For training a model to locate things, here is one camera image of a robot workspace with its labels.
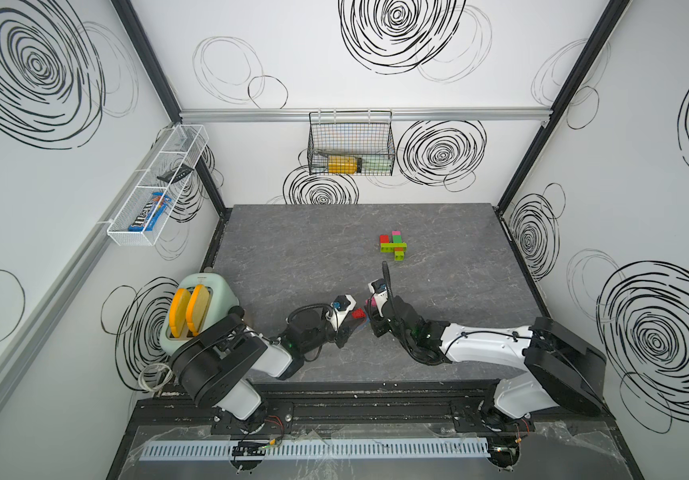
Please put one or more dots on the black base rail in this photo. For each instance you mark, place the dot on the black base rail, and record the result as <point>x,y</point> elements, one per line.
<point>288,407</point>

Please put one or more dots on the yellow toast slice right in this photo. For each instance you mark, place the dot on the yellow toast slice right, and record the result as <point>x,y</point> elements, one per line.
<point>197,309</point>

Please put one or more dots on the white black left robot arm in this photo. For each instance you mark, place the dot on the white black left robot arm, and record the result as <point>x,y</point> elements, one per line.
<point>213,367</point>

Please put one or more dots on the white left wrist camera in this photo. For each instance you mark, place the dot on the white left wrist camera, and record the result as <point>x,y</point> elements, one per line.
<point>342,306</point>

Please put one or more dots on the black wire wall basket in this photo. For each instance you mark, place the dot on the black wire wall basket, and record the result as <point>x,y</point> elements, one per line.
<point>349,138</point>

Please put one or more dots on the white wire shelf basket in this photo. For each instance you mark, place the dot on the white wire shelf basket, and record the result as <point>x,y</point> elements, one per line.
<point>178,144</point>

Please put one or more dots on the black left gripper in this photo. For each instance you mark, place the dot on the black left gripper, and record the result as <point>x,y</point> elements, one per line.
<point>343,333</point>

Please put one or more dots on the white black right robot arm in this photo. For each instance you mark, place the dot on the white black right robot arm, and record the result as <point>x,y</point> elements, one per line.
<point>557,367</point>

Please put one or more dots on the black corner frame post right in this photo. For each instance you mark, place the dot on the black corner frame post right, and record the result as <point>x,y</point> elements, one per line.
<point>598,38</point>

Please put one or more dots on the green item in basket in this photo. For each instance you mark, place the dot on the green item in basket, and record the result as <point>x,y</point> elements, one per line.
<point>377,165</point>

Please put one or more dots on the yellow toast slice left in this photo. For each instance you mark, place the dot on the yellow toast slice left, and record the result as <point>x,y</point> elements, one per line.
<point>177,315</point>

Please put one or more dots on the aluminium wall rail back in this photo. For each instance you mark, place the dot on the aluminium wall rail back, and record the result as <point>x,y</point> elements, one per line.
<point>285,115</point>

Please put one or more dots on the white slotted cable duct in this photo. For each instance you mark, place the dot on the white slotted cable duct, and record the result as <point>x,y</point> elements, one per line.
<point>310,449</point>

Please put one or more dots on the yellow toast slice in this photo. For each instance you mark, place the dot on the yellow toast slice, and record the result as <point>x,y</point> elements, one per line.
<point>177,315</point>
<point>197,309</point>

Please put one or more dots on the black corner frame post left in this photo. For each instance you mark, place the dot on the black corner frame post left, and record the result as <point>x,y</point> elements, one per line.
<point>144,51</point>

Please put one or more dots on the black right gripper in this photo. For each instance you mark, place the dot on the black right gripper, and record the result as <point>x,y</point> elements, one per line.
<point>375,322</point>

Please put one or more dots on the blue candy packet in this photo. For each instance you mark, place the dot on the blue candy packet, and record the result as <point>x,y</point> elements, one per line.
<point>151,211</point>

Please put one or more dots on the lime green long lego brick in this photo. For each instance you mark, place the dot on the lime green long lego brick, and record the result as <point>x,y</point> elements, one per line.
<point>392,247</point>

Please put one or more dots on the black corner frame post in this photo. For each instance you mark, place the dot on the black corner frame post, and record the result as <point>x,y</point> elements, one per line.
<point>144,51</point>
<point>598,38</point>

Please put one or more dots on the black remote control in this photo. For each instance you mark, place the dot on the black remote control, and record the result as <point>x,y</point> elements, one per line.
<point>175,175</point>

